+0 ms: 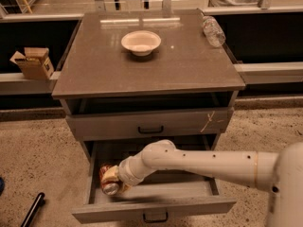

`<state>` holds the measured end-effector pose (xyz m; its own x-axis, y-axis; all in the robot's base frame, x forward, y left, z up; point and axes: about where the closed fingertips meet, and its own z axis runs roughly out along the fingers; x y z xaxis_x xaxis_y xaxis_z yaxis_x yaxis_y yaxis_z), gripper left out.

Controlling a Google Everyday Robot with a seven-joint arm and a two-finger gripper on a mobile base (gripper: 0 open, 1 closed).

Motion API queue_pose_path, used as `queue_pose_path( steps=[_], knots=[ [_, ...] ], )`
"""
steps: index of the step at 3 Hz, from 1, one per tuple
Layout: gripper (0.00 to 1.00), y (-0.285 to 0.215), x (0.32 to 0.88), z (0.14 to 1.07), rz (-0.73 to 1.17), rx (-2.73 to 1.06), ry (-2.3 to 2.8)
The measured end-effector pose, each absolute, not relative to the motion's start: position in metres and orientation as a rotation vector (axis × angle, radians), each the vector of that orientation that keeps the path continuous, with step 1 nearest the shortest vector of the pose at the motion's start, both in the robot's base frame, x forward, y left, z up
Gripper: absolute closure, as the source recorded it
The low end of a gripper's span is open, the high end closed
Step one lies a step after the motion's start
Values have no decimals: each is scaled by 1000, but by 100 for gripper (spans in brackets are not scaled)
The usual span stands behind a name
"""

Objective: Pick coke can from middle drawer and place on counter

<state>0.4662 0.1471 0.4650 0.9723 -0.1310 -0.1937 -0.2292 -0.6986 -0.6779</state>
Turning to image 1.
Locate open cardboard box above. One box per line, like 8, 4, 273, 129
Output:
9, 47, 54, 79

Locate grey drawer cabinet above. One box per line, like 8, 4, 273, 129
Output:
52, 9, 245, 150

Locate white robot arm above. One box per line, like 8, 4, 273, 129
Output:
99, 140, 303, 227

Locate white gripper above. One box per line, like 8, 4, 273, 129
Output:
100, 157, 142, 193

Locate closed grey top drawer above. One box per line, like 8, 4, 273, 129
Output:
66, 107, 234, 141

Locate clear plastic water bottle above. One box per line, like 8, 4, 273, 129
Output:
202, 14, 226, 47

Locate black cylindrical pole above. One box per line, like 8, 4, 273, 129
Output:
21, 192, 45, 227

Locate open grey middle drawer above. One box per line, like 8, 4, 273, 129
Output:
72, 137, 236, 224

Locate white paper bowl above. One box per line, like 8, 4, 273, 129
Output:
121, 30, 161, 57

